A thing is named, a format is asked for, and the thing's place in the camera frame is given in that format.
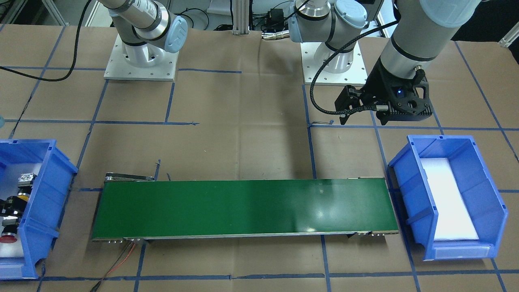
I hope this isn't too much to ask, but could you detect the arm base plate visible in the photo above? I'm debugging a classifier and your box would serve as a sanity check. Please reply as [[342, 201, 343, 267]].
[[300, 42, 368, 86], [104, 35, 179, 82]]

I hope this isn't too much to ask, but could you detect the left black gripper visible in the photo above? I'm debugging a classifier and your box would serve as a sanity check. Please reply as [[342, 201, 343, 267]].
[[334, 60, 433, 125]]

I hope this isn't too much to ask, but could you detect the red push button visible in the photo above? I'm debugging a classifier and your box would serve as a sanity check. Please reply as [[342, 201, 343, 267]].
[[0, 217, 20, 244]]

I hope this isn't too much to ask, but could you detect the aluminium frame post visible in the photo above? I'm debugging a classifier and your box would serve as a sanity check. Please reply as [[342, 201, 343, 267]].
[[230, 0, 251, 35]]

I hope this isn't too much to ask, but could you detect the blue plastic bin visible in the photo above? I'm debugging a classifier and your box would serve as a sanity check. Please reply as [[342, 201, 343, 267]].
[[389, 135, 508, 261], [0, 139, 78, 280]]

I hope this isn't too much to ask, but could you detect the yellow push button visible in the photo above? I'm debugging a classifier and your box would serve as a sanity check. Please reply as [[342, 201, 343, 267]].
[[16, 172, 37, 202]]

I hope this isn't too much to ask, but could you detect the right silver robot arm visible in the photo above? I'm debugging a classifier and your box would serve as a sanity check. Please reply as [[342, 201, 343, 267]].
[[1, 0, 188, 219]]

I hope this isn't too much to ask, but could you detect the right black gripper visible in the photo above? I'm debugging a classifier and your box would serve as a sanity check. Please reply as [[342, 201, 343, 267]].
[[0, 195, 27, 218]]

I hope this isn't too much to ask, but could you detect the red black conveyor wire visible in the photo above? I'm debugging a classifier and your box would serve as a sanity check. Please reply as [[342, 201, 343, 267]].
[[90, 242, 138, 292]]

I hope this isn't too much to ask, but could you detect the green conveyor belt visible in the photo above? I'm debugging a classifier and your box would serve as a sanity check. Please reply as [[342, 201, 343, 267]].
[[91, 178, 399, 242]]

